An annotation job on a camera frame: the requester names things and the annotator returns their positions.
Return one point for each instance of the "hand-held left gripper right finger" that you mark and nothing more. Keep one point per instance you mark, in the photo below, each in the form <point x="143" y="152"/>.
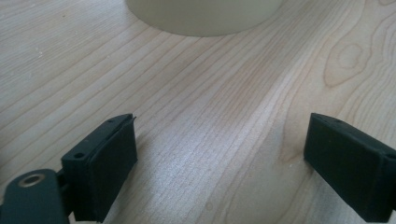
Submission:
<point x="348" y="165"/>

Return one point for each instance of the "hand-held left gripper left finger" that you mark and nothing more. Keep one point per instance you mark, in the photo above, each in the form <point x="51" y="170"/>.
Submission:
<point x="102" y="168"/>

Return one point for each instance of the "steel bowl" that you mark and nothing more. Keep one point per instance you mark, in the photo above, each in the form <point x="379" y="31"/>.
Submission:
<point x="202" y="15"/>

